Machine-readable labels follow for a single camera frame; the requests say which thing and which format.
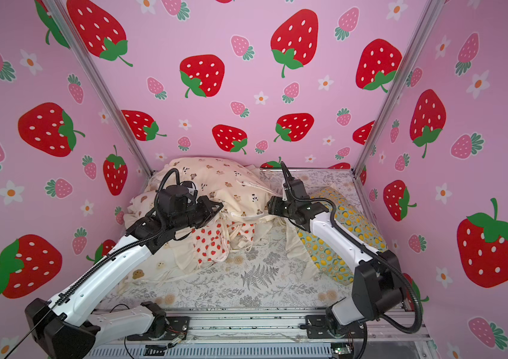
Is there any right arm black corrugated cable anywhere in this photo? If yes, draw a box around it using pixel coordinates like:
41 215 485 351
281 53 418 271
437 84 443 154
278 160 424 335

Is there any aluminium frame post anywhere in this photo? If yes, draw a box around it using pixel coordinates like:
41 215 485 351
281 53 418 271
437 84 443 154
45 0 153 178
352 0 445 179

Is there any red strawberry print ruffled pillowcase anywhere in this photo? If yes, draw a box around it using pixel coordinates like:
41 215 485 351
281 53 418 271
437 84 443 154
189 219 256 268

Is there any lemon print pillowcase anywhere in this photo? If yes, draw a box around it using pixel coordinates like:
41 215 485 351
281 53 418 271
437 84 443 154
296 186 388 287

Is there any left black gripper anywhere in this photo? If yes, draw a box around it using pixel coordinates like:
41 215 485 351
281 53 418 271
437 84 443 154
169 197 222 236

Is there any cream animal print ruffled pillowcase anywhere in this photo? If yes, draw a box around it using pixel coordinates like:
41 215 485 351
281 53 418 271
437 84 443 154
163 156 322 279

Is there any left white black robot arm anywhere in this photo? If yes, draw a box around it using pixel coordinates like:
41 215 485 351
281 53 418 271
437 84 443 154
25 181 223 358

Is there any right aluminium frame post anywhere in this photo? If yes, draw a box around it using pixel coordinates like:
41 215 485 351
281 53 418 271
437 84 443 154
352 0 445 179

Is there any left aluminium frame post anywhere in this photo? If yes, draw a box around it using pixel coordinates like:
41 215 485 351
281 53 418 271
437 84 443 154
45 0 153 178

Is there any cream bear print pillow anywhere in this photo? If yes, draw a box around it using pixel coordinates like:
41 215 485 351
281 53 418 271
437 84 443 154
118 186 210 296

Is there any grey fern print table cloth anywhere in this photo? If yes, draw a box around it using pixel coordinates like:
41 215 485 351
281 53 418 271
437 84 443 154
109 170 394 311

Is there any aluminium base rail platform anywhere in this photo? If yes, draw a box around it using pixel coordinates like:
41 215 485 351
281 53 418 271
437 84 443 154
85 308 439 358

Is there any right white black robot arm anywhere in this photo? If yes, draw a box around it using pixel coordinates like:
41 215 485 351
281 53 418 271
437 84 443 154
268 175 413 337

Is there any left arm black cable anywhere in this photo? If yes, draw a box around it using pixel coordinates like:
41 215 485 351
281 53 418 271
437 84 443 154
2 168 201 359

